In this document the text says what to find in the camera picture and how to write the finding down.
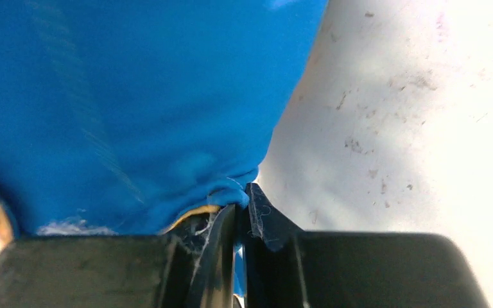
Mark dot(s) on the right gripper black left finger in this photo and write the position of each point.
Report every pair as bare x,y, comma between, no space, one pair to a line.
120,271

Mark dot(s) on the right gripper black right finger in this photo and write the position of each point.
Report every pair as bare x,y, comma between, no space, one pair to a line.
287,266

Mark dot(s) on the yellow and blue pillowcase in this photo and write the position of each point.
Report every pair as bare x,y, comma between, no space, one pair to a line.
141,118

